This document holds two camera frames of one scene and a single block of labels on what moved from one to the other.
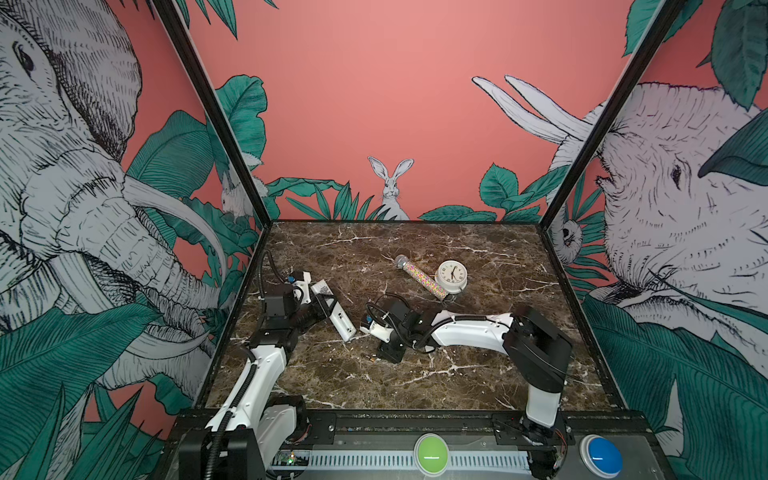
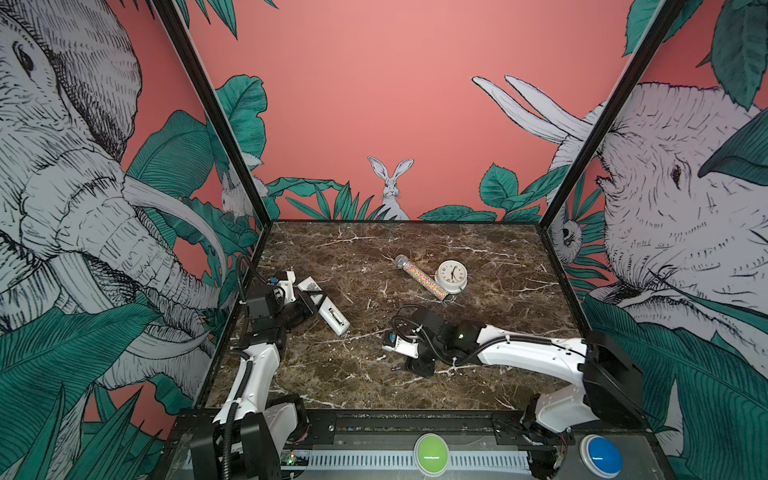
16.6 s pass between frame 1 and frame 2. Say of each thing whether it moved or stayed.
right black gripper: moved
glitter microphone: stayed
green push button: stayed
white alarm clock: stayed
